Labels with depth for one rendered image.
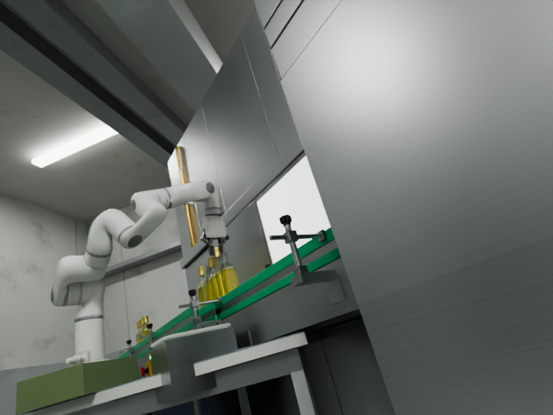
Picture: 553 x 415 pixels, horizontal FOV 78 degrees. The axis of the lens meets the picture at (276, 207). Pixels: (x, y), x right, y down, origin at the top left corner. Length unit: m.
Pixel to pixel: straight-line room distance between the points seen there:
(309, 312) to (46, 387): 0.85
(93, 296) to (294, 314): 0.79
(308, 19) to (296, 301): 0.68
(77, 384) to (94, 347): 0.17
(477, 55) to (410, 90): 0.09
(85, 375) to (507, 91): 1.24
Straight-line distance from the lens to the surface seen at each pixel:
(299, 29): 0.79
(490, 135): 0.49
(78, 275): 1.39
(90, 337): 1.44
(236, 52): 1.85
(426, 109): 0.53
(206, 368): 1.10
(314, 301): 0.92
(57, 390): 1.35
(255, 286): 1.18
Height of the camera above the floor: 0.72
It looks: 22 degrees up
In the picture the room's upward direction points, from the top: 16 degrees counter-clockwise
